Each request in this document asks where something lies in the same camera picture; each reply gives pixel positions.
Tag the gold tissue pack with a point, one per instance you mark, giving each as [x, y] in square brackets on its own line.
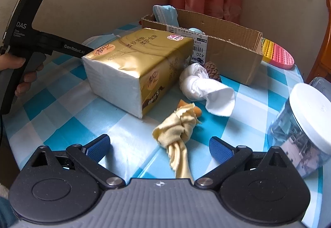
[134, 62]

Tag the white face mask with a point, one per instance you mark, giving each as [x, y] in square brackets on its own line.
[99, 38]

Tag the blue checkered tablecloth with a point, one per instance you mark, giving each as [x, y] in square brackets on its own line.
[64, 114]

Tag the white sock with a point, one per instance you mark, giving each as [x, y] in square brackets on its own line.
[201, 86]

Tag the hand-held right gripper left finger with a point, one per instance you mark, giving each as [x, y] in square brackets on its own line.
[99, 149]

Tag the rainbow silicone bubble toy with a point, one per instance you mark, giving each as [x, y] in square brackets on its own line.
[279, 55]

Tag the brown pine cone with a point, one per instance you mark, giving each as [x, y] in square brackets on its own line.
[213, 73]

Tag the blue patterned bedsheet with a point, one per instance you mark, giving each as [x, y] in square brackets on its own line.
[320, 82]

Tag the clear jar with white lid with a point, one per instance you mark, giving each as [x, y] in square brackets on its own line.
[310, 114]

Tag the pile of binder clips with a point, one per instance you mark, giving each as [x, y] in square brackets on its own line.
[292, 140]

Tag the yellow cloth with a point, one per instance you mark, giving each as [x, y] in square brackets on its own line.
[178, 127]

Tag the wooden headboard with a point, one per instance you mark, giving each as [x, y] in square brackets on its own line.
[320, 44]

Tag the person's left hand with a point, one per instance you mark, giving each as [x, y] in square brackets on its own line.
[10, 61]

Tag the blue face mask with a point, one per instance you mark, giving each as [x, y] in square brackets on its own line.
[165, 14]

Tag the brown cardboard box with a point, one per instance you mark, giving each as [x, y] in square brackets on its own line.
[232, 57]

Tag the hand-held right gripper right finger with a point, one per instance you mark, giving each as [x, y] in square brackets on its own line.
[218, 149]

